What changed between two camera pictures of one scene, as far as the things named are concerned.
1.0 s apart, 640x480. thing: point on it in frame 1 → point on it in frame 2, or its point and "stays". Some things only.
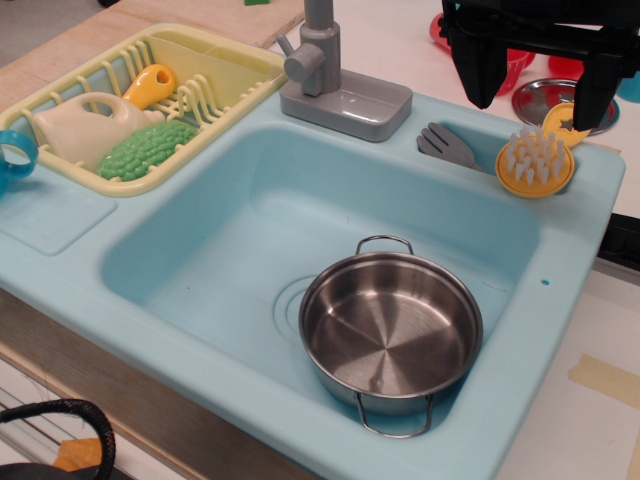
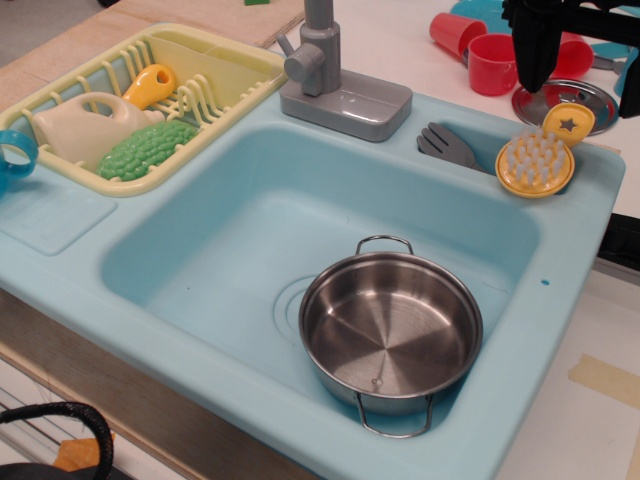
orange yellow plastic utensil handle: (150, 85) stays
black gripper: (579, 27) → (537, 27)
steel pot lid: (533, 100) stays
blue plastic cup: (11, 171) stays
